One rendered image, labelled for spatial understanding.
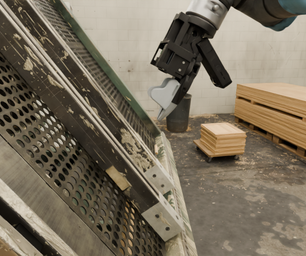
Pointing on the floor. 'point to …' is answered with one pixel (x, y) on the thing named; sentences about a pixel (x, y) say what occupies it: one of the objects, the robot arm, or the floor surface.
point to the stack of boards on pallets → (284, 116)
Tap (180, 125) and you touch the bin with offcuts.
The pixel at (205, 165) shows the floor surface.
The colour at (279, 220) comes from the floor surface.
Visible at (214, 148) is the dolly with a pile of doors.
